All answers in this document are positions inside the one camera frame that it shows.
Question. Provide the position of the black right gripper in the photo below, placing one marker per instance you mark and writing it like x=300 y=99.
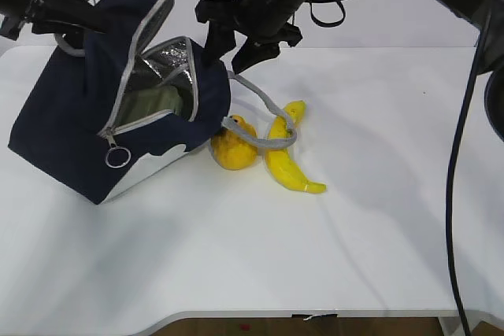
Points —
x=263 y=22

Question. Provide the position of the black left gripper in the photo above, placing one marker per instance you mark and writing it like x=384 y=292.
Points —
x=53 y=17

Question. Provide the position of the yellow pear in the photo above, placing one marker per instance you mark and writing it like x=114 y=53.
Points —
x=232 y=152

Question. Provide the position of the green lidded glass container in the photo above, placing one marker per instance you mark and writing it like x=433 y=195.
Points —
x=138 y=104

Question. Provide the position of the navy blue lunch bag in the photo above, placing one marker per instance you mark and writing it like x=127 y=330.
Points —
x=66 y=126

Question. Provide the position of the yellow banana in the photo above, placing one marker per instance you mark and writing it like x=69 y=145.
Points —
x=283 y=168

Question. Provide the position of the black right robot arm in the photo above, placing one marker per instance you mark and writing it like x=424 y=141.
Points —
x=487 y=17

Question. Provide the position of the black tape on table edge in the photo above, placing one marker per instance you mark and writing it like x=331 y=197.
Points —
x=313 y=317

